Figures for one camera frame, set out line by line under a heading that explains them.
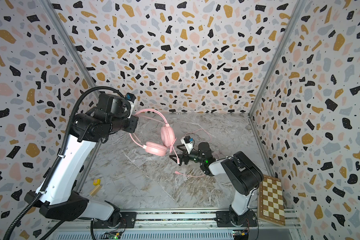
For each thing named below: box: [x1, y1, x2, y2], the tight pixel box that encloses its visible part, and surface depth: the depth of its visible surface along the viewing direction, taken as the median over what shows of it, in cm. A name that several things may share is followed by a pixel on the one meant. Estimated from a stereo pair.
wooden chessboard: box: [257, 174, 286, 227], surface depth 78 cm
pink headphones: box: [129, 109, 176, 157], surface depth 67 cm
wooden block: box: [90, 184, 101, 196], surface depth 83 cm
